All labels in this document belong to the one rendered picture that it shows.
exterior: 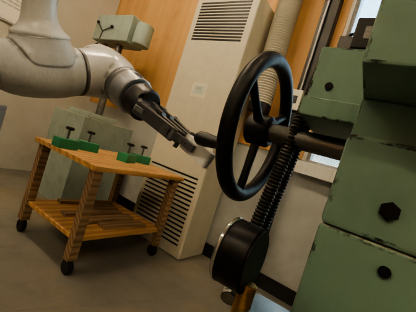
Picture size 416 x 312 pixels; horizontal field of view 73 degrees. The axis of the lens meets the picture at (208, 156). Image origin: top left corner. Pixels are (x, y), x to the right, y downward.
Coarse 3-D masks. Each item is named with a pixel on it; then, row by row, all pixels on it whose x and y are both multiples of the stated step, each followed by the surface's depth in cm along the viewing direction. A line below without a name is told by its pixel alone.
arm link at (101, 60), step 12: (84, 48) 60; (96, 48) 62; (108, 48) 65; (96, 60) 59; (108, 60) 60; (120, 60) 62; (96, 72) 59; (108, 72) 60; (96, 84) 60; (96, 96) 63
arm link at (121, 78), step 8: (120, 72) 59; (128, 72) 60; (136, 72) 61; (112, 80) 59; (120, 80) 58; (128, 80) 58; (136, 80) 59; (144, 80) 60; (112, 88) 59; (120, 88) 58; (128, 88) 58; (112, 96) 59; (120, 96) 58; (120, 104) 60
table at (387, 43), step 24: (384, 0) 21; (408, 0) 20; (384, 24) 20; (408, 24) 20; (384, 48) 20; (408, 48) 19; (384, 72) 21; (408, 72) 20; (384, 96) 26; (408, 96) 24; (312, 120) 45; (336, 120) 41
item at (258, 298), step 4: (256, 296) 28; (260, 296) 28; (256, 300) 27; (260, 300) 27; (264, 300) 27; (268, 300) 27; (252, 304) 26; (256, 304) 26; (260, 304) 26; (264, 304) 26; (268, 304) 27; (272, 304) 27; (276, 304) 27; (240, 308) 24; (252, 308) 25; (256, 308) 25; (260, 308) 25; (264, 308) 26; (268, 308) 26; (272, 308) 26; (276, 308) 26; (280, 308) 27; (284, 308) 27
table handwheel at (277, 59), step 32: (256, 64) 44; (288, 64) 54; (256, 96) 47; (288, 96) 60; (224, 128) 42; (256, 128) 51; (288, 128) 50; (224, 160) 44; (224, 192) 49; (256, 192) 58
